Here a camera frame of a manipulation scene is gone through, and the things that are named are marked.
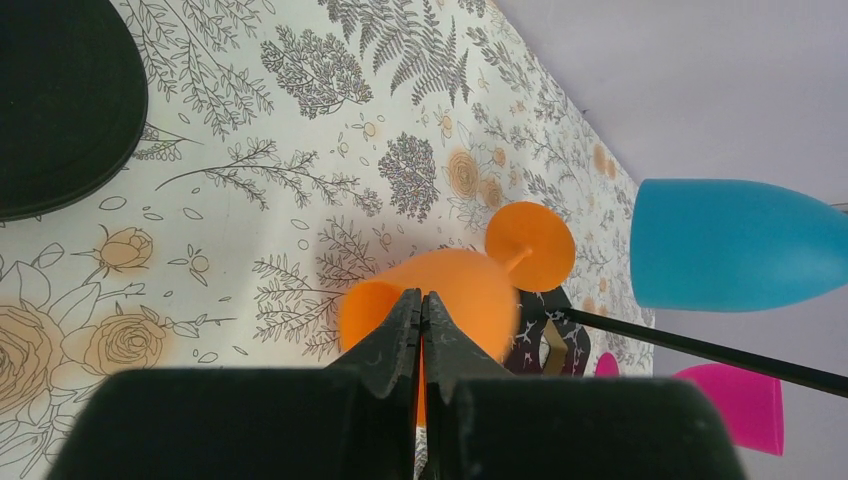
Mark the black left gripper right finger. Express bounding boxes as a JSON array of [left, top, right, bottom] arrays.
[[421, 294, 745, 479]]

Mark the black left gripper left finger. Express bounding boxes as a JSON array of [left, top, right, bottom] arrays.
[[48, 289, 422, 479]]

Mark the orange plastic wine glass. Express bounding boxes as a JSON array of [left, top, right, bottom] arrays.
[[338, 201, 577, 425]]

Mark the blue plastic wine glass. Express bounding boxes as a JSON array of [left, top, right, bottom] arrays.
[[630, 179, 847, 312]]

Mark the magenta plastic wine glass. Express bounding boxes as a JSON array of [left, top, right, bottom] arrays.
[[594, 352, 785, 458]]

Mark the floral patterned table cloth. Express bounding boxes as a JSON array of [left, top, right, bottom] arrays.
[[1, 1, 655, 479]]

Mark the pink microphone on black stand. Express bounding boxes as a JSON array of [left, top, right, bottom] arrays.
[[1, 1, 148, 221]]

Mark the gold wire wine glass rack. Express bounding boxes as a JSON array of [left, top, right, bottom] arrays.
[[519, 289, 847, 398]]

